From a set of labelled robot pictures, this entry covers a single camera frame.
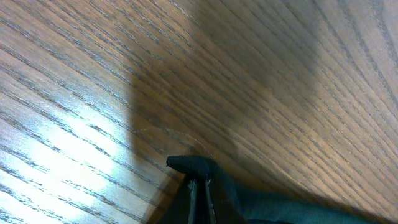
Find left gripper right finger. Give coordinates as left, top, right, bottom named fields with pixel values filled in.
left=205, top=179, right=216, bottom=224

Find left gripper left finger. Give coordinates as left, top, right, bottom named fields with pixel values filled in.
left=188, top=180, right=198, bottom=224

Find black polo shirt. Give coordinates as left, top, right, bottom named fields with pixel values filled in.
left=148, top=155, right=389, bottom=224

